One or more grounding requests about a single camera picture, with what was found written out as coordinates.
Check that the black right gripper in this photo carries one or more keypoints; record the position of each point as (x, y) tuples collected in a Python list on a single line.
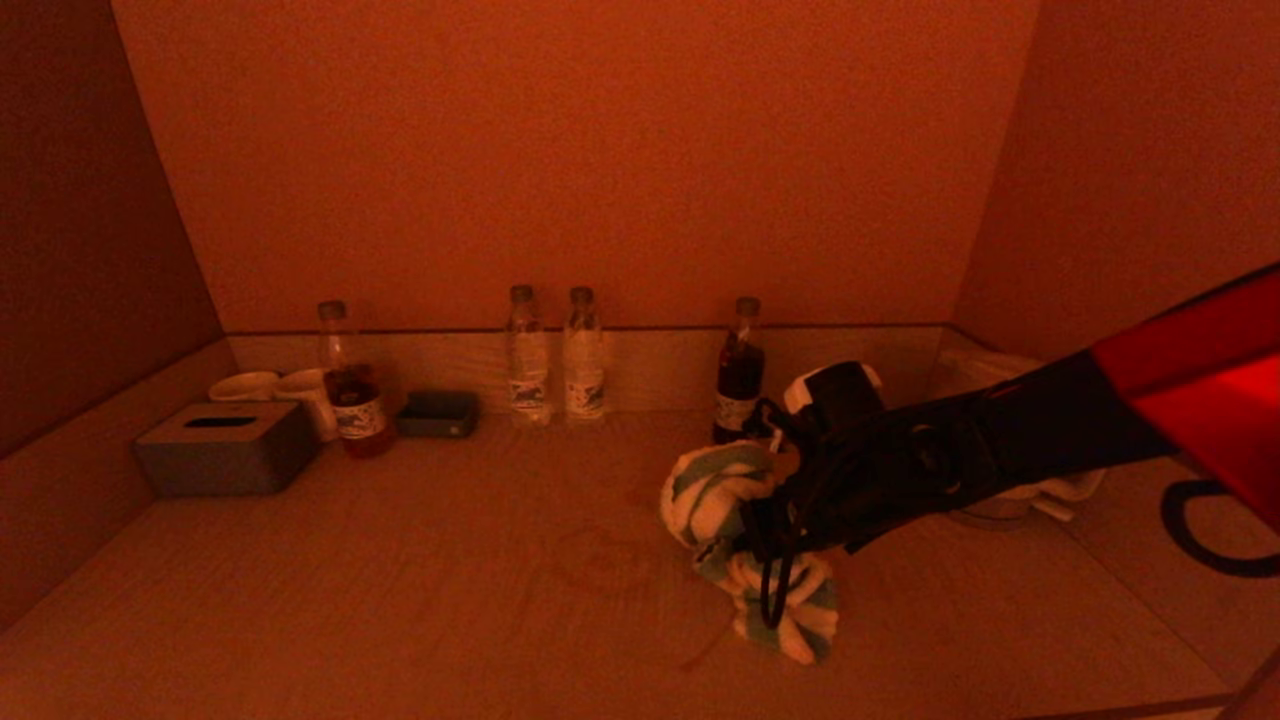
[(880, 480)]

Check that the striped green white towel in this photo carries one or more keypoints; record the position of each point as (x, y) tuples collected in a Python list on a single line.
[(715, 490)]

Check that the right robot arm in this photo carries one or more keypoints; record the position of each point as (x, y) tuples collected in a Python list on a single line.
[(1060, 430)]

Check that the dark drink bottle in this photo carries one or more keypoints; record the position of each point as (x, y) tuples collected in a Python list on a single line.
[(738, 375)]

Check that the clear water bottle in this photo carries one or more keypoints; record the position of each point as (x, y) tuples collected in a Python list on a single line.
[(527, 368), (583, 368)]

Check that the white electric kettle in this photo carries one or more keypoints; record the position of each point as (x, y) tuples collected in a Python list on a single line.
[(1060, 492)]

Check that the small teal tray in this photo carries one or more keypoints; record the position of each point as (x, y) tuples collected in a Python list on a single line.
[(437, 416)]

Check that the amber tea bottle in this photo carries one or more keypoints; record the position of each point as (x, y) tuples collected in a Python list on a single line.
[(357, 413)]

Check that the white ceramic mug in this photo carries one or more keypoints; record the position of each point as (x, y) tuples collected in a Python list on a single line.
[(310, 393), (245, 388)]

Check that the blue-grey tissue box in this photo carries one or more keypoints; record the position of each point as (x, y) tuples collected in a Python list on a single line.
[(225, 455)]

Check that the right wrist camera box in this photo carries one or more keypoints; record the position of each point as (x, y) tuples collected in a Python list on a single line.
[(835, 390)]

